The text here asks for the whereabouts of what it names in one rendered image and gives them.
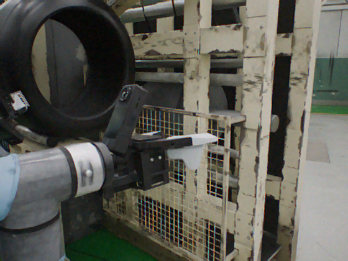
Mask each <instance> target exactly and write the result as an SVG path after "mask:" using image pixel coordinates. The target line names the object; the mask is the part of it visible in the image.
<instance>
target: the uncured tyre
mask: <svg viewBox="0 0 348 261"><path fill-rule="evenodd" d="M48 19H52V20H55V21H57V22H59V23H61V24H63V25H64V26H67V27H68V28H69V29H70V30H71V31H72V32H73V33H75V34H76V36H77V37H78V39H79V40H80V41H81V43H82V44H83V47H84V49H85V52H86V54H87V57H88V64H89V73H88V79H87V82H86V85H85V87H84V88H83V91H82V93H81V94H80V95H79V96H78V97H77V98H76V100H74V101H73V102H72V103H70V104H69V105H67V106H65V107H62V108H59V109H56V108H55V107H53V106H52V105H51V104H50V103H49V102H48V101H47V100H46V99H45V98H44V96H43V95H42V93H41V92H40V90H39V88H38V87H37V84H36V82H35V78H34V74H33V71H32V48H33V45H34V41H35V37H36V35H37V33H38V32H39V30H40V28H41V27H42V25H43V24H44V23H45V22H46V21H47V20H48ZM135 74H136V62H135V53H134V48H133V45H132V41H131V39H130V37H129V33H128V31H127V29H126V27H125V26H124V24H123V23H122V20H121V19H120V18H119V16H118V15H117V14H116V12H115V11H114V10H113V9H112V8H111V7H110V6H109V5H108V4H107V3H105V2H104V1H103V0H8V1H7V2H5V3H4V4H2V5H0V94H3V93H7V92H8V93H9V94H11V93H16V92H18V91H21V93H22V95H23V97H24V98H25V100H26V101H27V102H28V104H29V107H27V111H26V112H25V113H23V114H20V115H19V117H17V118H15V119H13V120H15V121H16V122H18V123H19V124H22V125H23V126H25V127H29V128H31V129H35V130H36V131H39V132H42V133H44V134H49V135H53V136H56V137H64V138H75V137H82V136H85V135H90V134H95V133H97V132H99V131H101V130H102V129H104V128H105V127H107V126H108V124H109V121H110V118H111V116H112V113H113V111H114V108H115V107H116V103H117V100H118V98H119V95H120V93H121V91H122V88H123V86H127V85H134V83H135Z"/></svg>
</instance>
